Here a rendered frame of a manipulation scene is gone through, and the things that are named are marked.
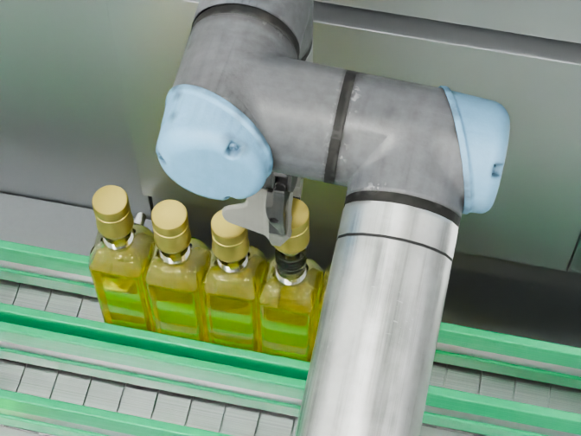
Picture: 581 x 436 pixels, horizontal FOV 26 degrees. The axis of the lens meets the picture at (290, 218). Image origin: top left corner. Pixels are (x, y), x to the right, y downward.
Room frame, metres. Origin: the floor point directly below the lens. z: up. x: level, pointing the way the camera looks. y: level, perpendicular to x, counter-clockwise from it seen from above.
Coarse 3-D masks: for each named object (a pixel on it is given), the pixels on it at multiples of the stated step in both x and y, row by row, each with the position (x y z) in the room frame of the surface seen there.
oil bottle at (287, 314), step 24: (312, 264) 0.60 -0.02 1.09; (264, 288) 0.57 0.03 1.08; (288, 288) 0.57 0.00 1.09; (312, 288) 0.57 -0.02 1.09; (264, 312) 0.56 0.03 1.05; (288, 312) 0.56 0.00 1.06; (312, 312) 0.56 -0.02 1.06; (264, 336) 0.56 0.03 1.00; (288, 336) 0.56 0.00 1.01; (312, 336) 0.56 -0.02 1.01
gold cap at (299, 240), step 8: (296, 200) 0.60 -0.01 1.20; (296, 208) 0.59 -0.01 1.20; (304, 208) 0.59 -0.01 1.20; (296, 216) 0.58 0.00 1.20; (304, 216) 0.58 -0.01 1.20; (296, 224) 0.58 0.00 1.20; (304, 224) 0.58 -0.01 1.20; (296, 232) 0.57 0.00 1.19; (304, 232) 0.58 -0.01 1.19; (288, 240) 0.57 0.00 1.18; (296, 240) 0.57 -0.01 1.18; (304, 240) 0.58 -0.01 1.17; (280, 248) 0.57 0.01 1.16; (288, 248) 0.57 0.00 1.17; (296, 248) 0.57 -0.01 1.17
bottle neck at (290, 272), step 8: (304, 248) 0.58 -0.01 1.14; (280, 256) 0.58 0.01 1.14; (288, 256) 0.58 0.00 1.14; (296, 256) 0.58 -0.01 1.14; (304, 256) 0.58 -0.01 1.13; (280, 264) 0.58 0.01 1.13; (288, 264) 0.57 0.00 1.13; (296, 264) 0.57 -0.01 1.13; (304, 264) 0.58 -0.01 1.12; (280, 272) 0.58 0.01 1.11; (288, 272) 0.57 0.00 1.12; (296, 272) 0.57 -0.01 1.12; (304, 272) 0.58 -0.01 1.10; (280, 280) 0.58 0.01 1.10; (288, 280) 0.57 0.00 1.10; (296, 280) 0.57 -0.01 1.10
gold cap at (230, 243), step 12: (216, 216) 0.61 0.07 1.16; (216, 228) 0.59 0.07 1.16; (228, 228) 0.59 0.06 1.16; (240, 228) 0.59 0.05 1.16; (216, 240) 0.59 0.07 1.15; (228, 240) 0.58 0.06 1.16; (240, 240) 0.59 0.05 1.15; (216, 252) 0.59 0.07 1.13; (228, 252) 0.58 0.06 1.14; (240, 252) 0.59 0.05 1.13
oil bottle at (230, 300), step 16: (208, 256) 0.61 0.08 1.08; (256, 256) 0.61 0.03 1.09; (208, 272) 0.59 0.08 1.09; (224, 272) 0.59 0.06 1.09; (240, 272) 0.59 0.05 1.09; (256, 272) 0.59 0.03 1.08; (208, 288) 0.58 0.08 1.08; (224, 288) 0.58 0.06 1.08; (240, 288) 0.57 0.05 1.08; (256, 288) 0.58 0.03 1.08; (208, 304) 0.58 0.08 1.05; (224, 304) 0.57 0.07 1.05; (240, 304) 0.57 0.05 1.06; (256, 304) 0.57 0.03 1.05; (208, 320) 0.58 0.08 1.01; (224, 320) 0.57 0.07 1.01; (240, 320) 0.57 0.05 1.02; (256, 320) 0.57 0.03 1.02; (208, 336) 0.58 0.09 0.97; (224, 336) 0.57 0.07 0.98; (240, 336) 0.57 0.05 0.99; (256, 336) 0.57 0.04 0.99
